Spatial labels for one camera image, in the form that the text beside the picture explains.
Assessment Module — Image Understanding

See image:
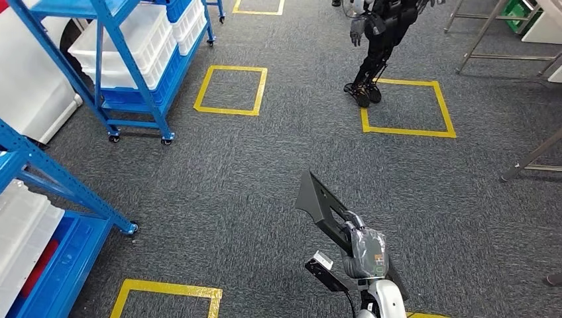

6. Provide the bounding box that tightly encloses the black humanoid robot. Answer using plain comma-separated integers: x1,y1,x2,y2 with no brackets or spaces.
331,0,447,109

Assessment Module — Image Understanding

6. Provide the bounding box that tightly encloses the blue metal shelf rack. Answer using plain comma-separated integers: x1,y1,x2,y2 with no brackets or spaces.
0,118,139,318

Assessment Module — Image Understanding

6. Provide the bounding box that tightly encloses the steel frame table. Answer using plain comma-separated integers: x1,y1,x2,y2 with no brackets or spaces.
443,0,562,76

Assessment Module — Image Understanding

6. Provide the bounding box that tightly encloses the green plastic crate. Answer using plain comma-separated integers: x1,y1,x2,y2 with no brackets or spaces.
502,0,544,32

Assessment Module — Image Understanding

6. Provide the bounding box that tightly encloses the blue plastic bin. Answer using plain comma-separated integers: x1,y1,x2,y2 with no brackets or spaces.
6,211,113,318

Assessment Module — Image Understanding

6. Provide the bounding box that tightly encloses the red plastic item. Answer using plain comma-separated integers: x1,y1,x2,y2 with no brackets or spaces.
19,238,60,299

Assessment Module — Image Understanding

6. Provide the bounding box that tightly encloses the white plastic crate stack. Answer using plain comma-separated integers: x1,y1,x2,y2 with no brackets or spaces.
170,0,207,56

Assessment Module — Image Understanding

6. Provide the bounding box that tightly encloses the blue plastic crate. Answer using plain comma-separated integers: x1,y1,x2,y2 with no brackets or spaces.
164,0,194,23
99,44,184,109

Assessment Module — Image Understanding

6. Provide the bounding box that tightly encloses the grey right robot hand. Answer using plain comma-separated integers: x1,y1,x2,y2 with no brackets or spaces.
340,210,390,280

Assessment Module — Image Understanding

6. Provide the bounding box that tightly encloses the blue wheeled shelf rack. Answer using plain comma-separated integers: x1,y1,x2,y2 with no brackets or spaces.
203,0,226,24
7,0,217,146

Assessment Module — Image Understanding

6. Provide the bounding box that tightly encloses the black plastic plate bracket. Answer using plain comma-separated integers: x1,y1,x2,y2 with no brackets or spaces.
295,170,410,301

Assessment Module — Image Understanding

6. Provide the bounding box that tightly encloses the yellow floor tape square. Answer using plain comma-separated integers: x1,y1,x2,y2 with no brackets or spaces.
109,279,223,318

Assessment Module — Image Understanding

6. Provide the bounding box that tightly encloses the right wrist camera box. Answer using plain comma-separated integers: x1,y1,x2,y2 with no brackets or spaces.
304,250,350,294

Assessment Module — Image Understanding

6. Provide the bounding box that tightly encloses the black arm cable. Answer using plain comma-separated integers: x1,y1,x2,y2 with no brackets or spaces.
343,290,357,318

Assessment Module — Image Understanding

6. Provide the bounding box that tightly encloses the white car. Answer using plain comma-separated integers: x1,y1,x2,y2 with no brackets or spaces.
0,0,95,146

